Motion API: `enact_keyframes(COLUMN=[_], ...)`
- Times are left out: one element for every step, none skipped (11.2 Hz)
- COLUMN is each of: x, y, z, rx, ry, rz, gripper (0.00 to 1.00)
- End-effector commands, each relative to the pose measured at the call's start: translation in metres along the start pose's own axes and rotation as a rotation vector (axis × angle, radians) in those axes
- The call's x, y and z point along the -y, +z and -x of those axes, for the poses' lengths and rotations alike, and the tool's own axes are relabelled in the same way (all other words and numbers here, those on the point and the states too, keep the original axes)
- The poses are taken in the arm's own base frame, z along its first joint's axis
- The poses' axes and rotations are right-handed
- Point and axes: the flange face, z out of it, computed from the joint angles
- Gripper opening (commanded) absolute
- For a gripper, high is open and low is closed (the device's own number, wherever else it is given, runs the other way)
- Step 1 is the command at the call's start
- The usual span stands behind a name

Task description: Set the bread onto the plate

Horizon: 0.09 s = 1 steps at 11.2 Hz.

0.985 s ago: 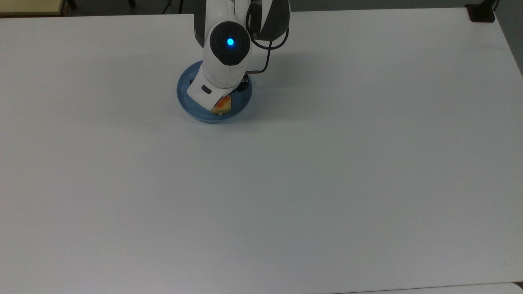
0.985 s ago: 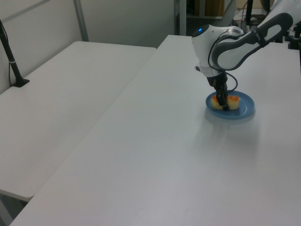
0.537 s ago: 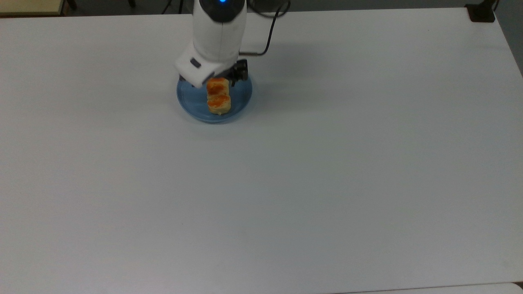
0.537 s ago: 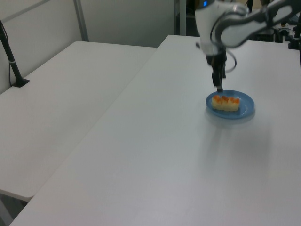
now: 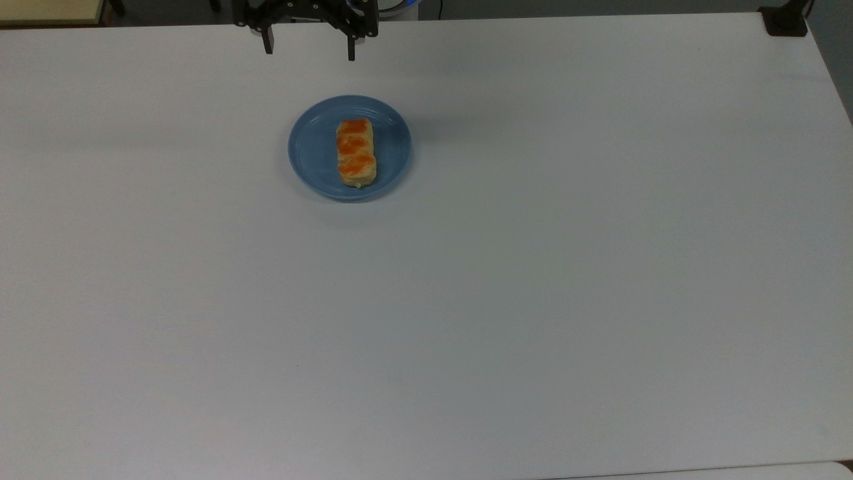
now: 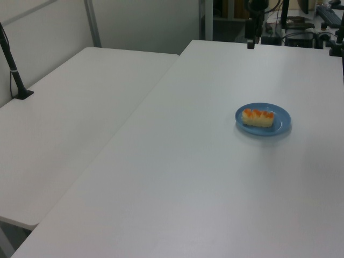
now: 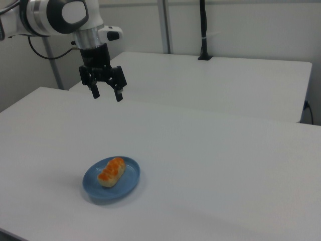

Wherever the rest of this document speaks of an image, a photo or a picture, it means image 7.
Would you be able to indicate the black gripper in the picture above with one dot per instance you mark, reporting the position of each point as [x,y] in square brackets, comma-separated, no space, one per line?
[96,59]

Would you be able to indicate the bread loaf with orange glaze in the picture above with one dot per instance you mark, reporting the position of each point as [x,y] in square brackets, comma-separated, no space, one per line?
[111,172]

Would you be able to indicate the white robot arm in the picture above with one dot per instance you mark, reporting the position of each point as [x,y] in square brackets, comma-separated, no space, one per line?
[50,17]

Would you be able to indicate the blue round plate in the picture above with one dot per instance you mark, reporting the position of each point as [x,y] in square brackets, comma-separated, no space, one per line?
[130,175]

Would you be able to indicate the thin grey metal post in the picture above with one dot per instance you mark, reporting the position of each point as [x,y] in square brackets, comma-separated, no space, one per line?
[54,65]

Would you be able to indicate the grey metal partition post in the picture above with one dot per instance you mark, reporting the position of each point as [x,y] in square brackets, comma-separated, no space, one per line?
[165,25]

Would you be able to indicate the black camera stand pole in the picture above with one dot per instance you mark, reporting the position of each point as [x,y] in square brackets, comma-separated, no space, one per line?
[204,32]

